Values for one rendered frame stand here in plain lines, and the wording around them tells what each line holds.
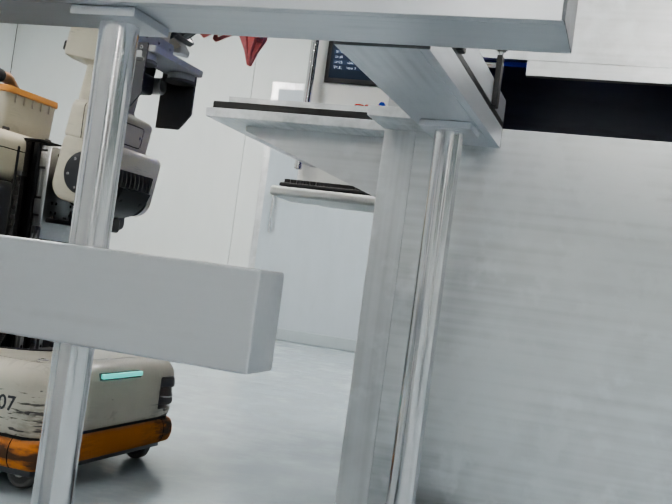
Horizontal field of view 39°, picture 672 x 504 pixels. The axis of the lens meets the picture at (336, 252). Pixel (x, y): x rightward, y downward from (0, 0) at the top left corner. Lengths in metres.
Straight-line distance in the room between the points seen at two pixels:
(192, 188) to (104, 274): 7.10
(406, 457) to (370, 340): 0.32
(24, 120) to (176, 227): 5.75
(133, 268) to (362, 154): 0.95
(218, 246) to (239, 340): 7.02
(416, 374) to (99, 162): 0.69
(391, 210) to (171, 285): 0.82
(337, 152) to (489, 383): 0.59
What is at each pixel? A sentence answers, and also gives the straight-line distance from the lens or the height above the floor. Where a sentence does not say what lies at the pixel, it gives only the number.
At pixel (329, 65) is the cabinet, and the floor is 1.22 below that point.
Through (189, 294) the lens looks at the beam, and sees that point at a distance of 1.10.
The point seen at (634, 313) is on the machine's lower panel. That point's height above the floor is 0.56.
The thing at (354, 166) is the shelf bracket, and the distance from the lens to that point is 1.99.
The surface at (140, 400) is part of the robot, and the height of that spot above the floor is 0.18.
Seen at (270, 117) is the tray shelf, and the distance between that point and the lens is 1.98.
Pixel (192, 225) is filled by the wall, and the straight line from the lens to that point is 8.20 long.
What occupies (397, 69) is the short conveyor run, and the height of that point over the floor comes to 0.84.
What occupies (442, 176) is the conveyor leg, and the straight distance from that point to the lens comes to 1.61.
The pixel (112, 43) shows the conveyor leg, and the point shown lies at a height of 0.80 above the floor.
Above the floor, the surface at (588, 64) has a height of 1.01.
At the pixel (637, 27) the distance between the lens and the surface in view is 1.87.
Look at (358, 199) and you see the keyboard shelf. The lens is 2.69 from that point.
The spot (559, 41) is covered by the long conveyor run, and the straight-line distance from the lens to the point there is 1.08.
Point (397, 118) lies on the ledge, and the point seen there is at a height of 0.86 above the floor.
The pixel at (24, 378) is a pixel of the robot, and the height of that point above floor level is 0.25.
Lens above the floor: 0.55
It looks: 2 degrees up
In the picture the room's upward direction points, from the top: 8 degrees clockwise
